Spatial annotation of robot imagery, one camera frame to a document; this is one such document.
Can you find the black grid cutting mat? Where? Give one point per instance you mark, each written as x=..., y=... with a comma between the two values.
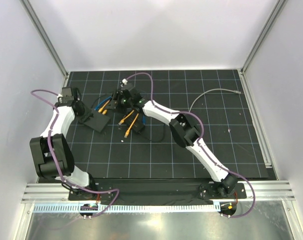
x=217, y=97

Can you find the right aluminium corner post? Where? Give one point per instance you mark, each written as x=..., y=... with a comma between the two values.
x=276, y=11

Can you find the black network switch box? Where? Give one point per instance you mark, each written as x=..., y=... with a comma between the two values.
x=99, y=122

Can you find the left aluminium corner post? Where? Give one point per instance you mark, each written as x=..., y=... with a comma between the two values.
x=43, y=35

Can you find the black power adapter brick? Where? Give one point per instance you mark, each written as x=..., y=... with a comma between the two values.
x=138, y=125

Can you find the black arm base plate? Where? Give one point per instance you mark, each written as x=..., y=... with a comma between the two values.
x=161, y=191

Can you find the aluminium corner post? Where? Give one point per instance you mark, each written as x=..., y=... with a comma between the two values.
x=276, y=11
x=43, y=35

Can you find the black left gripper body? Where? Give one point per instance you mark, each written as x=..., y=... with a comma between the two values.
x=84, y=111

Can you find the white slotted cable duct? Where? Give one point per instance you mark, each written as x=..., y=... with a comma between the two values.
x=90, y=208

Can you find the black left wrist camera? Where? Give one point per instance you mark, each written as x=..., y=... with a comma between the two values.
x=70, y=94

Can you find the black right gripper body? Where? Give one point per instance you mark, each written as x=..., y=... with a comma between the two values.
x=123, y=104

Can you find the aluminium front frame rail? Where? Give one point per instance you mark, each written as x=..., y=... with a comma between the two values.
x=270, y=190

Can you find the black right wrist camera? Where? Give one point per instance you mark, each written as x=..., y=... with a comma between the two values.
x=130, y=92

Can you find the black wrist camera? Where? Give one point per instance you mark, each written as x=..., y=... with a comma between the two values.
x=70, y=94
x=130, y=92

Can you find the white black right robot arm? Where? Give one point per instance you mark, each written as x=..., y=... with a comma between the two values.
x=187, y=131

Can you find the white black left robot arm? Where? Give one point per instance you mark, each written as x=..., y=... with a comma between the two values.
x=52, y=156

